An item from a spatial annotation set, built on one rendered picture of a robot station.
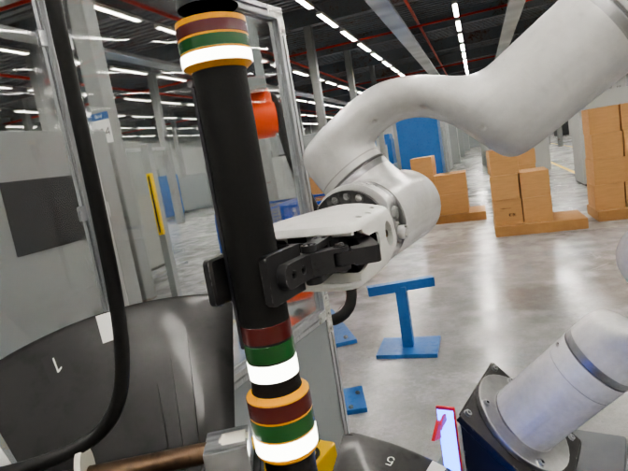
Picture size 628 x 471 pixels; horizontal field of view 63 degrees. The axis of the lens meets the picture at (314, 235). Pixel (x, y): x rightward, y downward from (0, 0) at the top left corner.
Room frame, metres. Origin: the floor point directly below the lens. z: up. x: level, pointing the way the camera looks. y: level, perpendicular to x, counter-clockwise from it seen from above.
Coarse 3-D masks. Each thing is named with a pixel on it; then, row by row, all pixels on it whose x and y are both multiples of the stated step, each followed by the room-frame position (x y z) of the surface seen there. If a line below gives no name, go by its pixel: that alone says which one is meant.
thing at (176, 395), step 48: (48, 336) 0.44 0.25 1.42; (96, 336) 0.45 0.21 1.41; (144, 336) 0.45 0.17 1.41; (192, 336) 0.45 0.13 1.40; (0, 384) 0.41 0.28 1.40; (48, 384) 0.41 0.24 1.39; (96, 384) 0.41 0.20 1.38; (144, 384) 0.41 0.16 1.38; (192, 384) 0.41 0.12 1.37; (0, 432) 0.39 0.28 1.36; (48, 432) 0.39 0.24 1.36; (144, 432) 0.38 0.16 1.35; (192, 432) 0.38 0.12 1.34
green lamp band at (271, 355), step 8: (280, 344) 0.31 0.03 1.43; (288, 344) 0.32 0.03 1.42; (248, 352) 0.32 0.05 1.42; (256, 352) 0.31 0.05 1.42; (264, 352) 0.31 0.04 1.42; (272, 352) 0.31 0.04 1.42; (280, 352) 0.31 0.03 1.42; (288, 352) 0.32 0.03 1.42; (248, 360) 0.32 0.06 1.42; (256, 360) 0.31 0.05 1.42; (264, 360) 0.31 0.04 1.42; (272, 360) 0.31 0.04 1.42; (280, 360) 0.31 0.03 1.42
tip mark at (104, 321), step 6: (108, 312) 0.47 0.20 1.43; (96, 318) 0.46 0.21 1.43; (102, 318) 0.46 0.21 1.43; (108, 318) 0.46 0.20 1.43; (102, 324) 0.46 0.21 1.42; (108, 324) 0.46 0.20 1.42; (102, 330) 0.45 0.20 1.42; (108, 330) 0.45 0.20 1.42; (102, 336) 0.45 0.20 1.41; (108, 336) 0.45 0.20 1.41
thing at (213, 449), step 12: (216, 432) 0.34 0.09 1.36; (228, 432) 0.33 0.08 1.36; (216, 444) 0.32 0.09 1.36; (228, 444) 0.32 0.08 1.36; (240, 444) 0.31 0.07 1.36; (204, 456) 0.31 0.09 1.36; (216, 456) 0.31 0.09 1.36; (228, 456) 0.31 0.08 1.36; (240, 456) 0.31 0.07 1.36; (252, 456) 0.33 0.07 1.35; (216, 468) 0.31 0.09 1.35; (228, 468) 0.31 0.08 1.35; (240, 468) 0.31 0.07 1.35; (252, 468) 0.31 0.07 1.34
